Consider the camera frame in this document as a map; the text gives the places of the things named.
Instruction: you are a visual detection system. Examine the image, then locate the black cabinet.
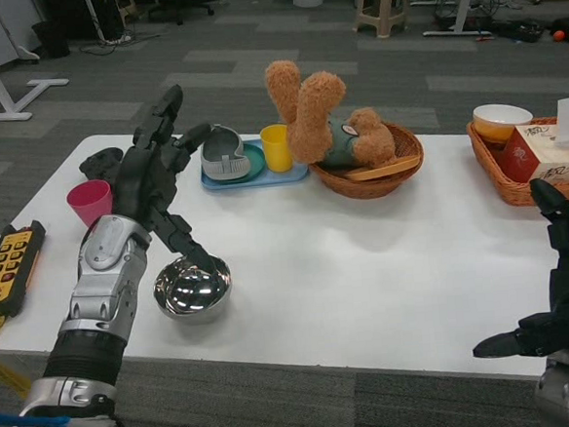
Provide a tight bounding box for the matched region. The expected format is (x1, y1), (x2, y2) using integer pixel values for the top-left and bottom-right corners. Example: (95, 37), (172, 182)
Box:
(52, 0), (125, 43)

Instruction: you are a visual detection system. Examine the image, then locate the black gear pile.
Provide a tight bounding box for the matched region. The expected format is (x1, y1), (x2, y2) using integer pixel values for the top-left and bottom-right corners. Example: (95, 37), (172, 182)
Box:
(493, 17), (545, 46)

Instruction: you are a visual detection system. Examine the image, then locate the black trash bin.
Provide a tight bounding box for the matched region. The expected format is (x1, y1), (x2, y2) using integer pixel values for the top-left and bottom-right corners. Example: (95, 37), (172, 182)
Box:
(31, 18), (72, 61)

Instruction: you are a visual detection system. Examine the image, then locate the yellow black remote control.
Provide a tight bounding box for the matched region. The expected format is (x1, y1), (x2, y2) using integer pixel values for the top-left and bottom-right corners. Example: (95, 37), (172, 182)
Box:
(0, 218), (54, 319)

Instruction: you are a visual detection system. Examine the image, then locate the orange wooden board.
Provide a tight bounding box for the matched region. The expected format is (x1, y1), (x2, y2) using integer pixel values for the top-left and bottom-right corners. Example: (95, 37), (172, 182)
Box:
(343, 153), (423, 184)

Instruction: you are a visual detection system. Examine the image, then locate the pink plastic cup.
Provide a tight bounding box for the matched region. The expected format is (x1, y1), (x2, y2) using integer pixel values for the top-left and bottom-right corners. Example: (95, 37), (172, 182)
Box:
(64, 178), (116, 231)

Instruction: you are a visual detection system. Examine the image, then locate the yellow plastic cup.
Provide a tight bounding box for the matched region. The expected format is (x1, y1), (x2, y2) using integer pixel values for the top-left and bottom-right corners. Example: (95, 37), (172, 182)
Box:
(259, 122), (295, 174)

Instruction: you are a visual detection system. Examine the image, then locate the blue fuzzy cord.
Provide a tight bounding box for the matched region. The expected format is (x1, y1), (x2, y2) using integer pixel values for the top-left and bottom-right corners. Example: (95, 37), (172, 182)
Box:
(0, 404), (72, 427)

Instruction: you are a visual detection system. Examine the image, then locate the rectangular wicker basket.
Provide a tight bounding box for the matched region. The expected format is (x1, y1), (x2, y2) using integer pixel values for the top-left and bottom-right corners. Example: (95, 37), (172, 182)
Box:
(466, 114), (569, 211)

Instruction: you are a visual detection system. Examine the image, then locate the black office chair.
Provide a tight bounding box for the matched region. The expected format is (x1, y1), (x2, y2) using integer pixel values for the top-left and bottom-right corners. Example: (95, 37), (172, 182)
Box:
(154, 0), (233, 28)

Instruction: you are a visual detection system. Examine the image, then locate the white orange ceramic bowl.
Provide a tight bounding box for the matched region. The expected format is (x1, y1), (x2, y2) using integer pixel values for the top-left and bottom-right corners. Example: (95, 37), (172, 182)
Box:
(471, 100), (536, 146)

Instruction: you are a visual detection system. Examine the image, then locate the brown plush teddy bear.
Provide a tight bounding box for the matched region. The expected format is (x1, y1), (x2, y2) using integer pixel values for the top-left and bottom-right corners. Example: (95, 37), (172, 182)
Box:
(263, 52), (398, 176)

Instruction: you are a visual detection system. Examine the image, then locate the light blue plastic tray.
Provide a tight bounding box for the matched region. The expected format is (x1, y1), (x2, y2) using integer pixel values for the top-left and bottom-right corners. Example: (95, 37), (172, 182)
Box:
(198, 136), (312, 194)

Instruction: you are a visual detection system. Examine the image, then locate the round wicker basket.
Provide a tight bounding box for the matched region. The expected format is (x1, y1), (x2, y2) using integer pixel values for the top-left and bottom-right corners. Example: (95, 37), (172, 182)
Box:
(306, 119), (429, 204)

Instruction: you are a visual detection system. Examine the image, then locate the small wooden stool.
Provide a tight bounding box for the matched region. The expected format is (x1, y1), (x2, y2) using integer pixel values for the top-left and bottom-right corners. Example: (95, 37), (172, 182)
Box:
(115, 0), (138, 24)

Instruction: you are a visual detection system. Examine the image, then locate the shiny metal bowl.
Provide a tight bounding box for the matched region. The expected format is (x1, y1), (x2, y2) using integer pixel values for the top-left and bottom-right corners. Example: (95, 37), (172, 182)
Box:
(150, 253), (237, 329)

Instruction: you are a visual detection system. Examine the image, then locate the green plastic plate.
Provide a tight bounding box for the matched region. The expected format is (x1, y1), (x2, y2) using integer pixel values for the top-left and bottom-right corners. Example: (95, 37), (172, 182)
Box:
(220, 140), (269, 184)

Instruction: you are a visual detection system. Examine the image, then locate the red white tissue box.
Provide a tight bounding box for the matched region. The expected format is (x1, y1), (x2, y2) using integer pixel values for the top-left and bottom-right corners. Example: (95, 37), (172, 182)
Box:
(495, 121), (569, 190)

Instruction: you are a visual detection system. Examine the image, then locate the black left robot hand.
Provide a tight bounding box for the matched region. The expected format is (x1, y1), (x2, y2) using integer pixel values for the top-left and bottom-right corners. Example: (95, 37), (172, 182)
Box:
(101, 81), (221, 281)

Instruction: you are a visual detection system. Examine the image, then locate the white desk leg frame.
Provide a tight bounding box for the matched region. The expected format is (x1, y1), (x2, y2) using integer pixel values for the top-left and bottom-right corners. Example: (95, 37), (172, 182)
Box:
(0, 16), (73, 123)

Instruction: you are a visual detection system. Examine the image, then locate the white office desk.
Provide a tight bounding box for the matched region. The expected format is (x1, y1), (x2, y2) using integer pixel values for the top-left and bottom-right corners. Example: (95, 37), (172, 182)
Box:
(81, 0), (107, 43)

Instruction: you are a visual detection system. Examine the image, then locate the grey slip-on shoe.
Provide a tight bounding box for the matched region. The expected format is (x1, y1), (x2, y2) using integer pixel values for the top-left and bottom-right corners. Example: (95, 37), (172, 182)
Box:
(198, 121), (254, 184)

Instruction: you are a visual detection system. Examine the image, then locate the black gamepad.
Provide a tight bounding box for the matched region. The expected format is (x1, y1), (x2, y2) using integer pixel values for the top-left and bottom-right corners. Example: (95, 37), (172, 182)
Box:
(78, 145), (127, 182)

